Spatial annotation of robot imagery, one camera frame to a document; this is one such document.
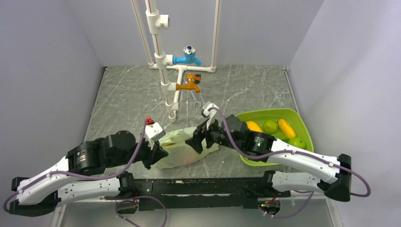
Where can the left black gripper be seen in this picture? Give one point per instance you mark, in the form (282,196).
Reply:
(157,154)

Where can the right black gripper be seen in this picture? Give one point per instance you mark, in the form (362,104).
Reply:
(199,135)

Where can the light green plastic bag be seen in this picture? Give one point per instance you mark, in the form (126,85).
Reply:
(181,154)

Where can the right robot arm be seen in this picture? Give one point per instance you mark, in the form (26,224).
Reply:
(316,173)

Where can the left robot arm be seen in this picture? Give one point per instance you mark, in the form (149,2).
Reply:
(93,169)

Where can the yellow fake mango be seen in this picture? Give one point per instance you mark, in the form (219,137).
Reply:
(253,126)

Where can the green fake lime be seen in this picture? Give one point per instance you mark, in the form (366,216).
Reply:
(270,126)

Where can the yellow fake corn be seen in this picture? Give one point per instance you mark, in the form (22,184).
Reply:
(286,129)

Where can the green fake apple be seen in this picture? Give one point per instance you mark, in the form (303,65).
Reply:
(297,142)

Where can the silver wrench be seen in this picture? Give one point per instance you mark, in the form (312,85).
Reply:
(196,103)

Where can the green plastic basin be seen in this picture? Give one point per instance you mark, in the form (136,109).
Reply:
(275,114)

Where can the orange faucet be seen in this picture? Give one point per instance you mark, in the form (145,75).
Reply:
(192,83)

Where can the blue faucet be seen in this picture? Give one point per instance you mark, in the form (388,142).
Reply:
(189,57)

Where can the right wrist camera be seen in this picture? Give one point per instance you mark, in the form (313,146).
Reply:
(209,112)

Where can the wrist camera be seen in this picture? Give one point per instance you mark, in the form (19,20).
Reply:
(153,132)
(209,112)

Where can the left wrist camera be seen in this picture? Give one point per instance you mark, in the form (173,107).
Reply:
(153,132)

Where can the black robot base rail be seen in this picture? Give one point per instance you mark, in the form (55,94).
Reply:
(245,192)

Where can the white PVC pipe frame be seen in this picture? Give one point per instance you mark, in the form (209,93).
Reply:
(170,74)

